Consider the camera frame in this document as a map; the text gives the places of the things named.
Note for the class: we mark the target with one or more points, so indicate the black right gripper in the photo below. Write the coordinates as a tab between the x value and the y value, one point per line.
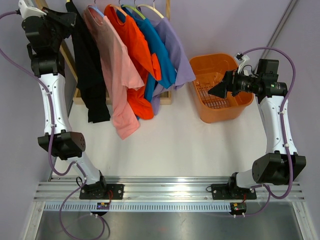
229	83

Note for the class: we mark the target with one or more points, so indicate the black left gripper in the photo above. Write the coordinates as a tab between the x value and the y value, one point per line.
65	20

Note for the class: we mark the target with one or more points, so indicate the black t shirt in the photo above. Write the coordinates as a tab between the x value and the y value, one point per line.
90	80

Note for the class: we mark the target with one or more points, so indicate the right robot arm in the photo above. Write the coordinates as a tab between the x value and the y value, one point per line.
281	164

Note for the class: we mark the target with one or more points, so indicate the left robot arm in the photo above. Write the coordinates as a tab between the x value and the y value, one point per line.
45	30

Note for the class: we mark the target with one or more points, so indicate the lavender t shirt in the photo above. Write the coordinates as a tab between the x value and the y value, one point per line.
177	56

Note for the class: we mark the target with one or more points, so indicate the light blue hanger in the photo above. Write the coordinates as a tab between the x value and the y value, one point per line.
95	7

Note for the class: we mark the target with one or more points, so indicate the peach hanger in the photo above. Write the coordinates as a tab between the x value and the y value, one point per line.
117	6

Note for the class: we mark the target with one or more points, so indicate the green hanger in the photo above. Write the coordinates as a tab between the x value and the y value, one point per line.
134	9

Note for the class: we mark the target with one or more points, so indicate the blue t shirt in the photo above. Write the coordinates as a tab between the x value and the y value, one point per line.
156	46

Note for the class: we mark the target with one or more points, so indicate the orange t shirt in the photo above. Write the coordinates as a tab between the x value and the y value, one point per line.
145	62

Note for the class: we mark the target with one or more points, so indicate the pink t shirt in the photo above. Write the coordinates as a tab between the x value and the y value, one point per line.
124	120

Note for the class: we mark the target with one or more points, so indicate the cream hanger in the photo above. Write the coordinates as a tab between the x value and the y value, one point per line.
150	7

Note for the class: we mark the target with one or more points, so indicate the orange plastic basket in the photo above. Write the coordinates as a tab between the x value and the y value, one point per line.
213	103

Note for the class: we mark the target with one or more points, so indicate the wooden clothes rack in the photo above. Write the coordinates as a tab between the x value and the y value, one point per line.
118	70

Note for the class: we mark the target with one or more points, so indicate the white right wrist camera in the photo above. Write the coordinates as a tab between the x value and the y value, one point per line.
243	60

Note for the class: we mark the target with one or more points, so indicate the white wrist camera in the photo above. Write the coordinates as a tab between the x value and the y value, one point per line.
243	60
28	9

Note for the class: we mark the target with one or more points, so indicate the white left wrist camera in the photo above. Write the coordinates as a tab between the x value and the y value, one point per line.
28	9

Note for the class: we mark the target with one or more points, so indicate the white slotted cable duct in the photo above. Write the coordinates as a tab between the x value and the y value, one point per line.
201	207

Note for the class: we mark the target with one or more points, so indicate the aluminium mounting rail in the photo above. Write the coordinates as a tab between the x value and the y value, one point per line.
138	189

